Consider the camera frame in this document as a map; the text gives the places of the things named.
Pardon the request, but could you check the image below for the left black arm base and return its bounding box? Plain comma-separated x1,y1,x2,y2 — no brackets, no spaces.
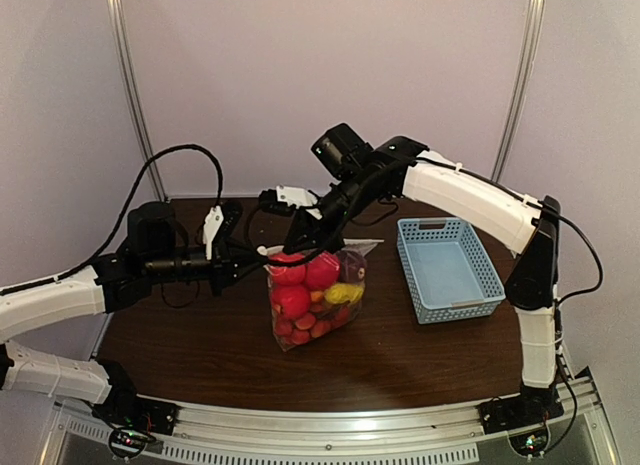
86,396,180,462

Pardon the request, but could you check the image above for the black camera cable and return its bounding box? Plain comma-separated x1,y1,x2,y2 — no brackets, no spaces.
539,209,604,436
29,144,224,286

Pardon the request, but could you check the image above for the purple fake fruit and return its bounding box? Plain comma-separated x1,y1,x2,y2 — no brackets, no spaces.
336,250,367,284

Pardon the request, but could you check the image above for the aluminium frame post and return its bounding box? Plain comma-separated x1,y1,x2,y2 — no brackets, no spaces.
104,0,169,201
491,0,546,182

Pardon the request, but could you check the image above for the right black camera cable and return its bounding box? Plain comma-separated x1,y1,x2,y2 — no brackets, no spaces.
539,209,604,436

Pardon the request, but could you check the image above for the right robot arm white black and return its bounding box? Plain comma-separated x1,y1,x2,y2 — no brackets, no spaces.
276,123,559,401

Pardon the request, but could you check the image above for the orange fake orange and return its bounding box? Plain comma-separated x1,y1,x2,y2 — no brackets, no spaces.
310,290,324,303

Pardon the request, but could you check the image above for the red fake apple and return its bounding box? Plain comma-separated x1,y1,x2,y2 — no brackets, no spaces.
305,252,341,291
271,285,311,320

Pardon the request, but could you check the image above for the yellow fake lemon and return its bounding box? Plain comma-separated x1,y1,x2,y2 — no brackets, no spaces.
324,282,365,305

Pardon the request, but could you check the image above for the left black camera cable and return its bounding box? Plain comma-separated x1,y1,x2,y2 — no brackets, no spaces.
29,144,224,286

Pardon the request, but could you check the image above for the left aluminium frame post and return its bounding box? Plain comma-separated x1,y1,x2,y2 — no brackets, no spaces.
104,0,169,201

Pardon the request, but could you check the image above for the light blue plastic basket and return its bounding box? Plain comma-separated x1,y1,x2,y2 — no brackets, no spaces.
397,217,506,325

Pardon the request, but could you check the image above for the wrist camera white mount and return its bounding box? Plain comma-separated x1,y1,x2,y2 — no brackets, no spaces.
202,200,243,261
258,185,322,220

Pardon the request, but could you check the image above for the front aluminium rail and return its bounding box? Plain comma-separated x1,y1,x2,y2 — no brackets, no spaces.
36,378,622,464

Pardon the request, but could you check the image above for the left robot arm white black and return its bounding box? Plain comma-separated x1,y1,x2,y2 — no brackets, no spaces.
1,201,257,405

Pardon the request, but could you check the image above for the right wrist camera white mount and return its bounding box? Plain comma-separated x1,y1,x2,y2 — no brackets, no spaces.
258,185,322,220

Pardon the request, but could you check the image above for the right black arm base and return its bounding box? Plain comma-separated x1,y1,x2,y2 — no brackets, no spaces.
477,394,564,459

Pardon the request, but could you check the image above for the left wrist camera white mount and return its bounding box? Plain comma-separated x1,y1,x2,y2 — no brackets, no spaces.
202,200,243,261

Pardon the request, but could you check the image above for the right aluminium frame post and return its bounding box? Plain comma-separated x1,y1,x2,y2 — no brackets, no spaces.
491,0,546,182

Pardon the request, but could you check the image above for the clear polka dot zip bag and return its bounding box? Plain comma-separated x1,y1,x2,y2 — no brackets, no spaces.
265,239,382,352

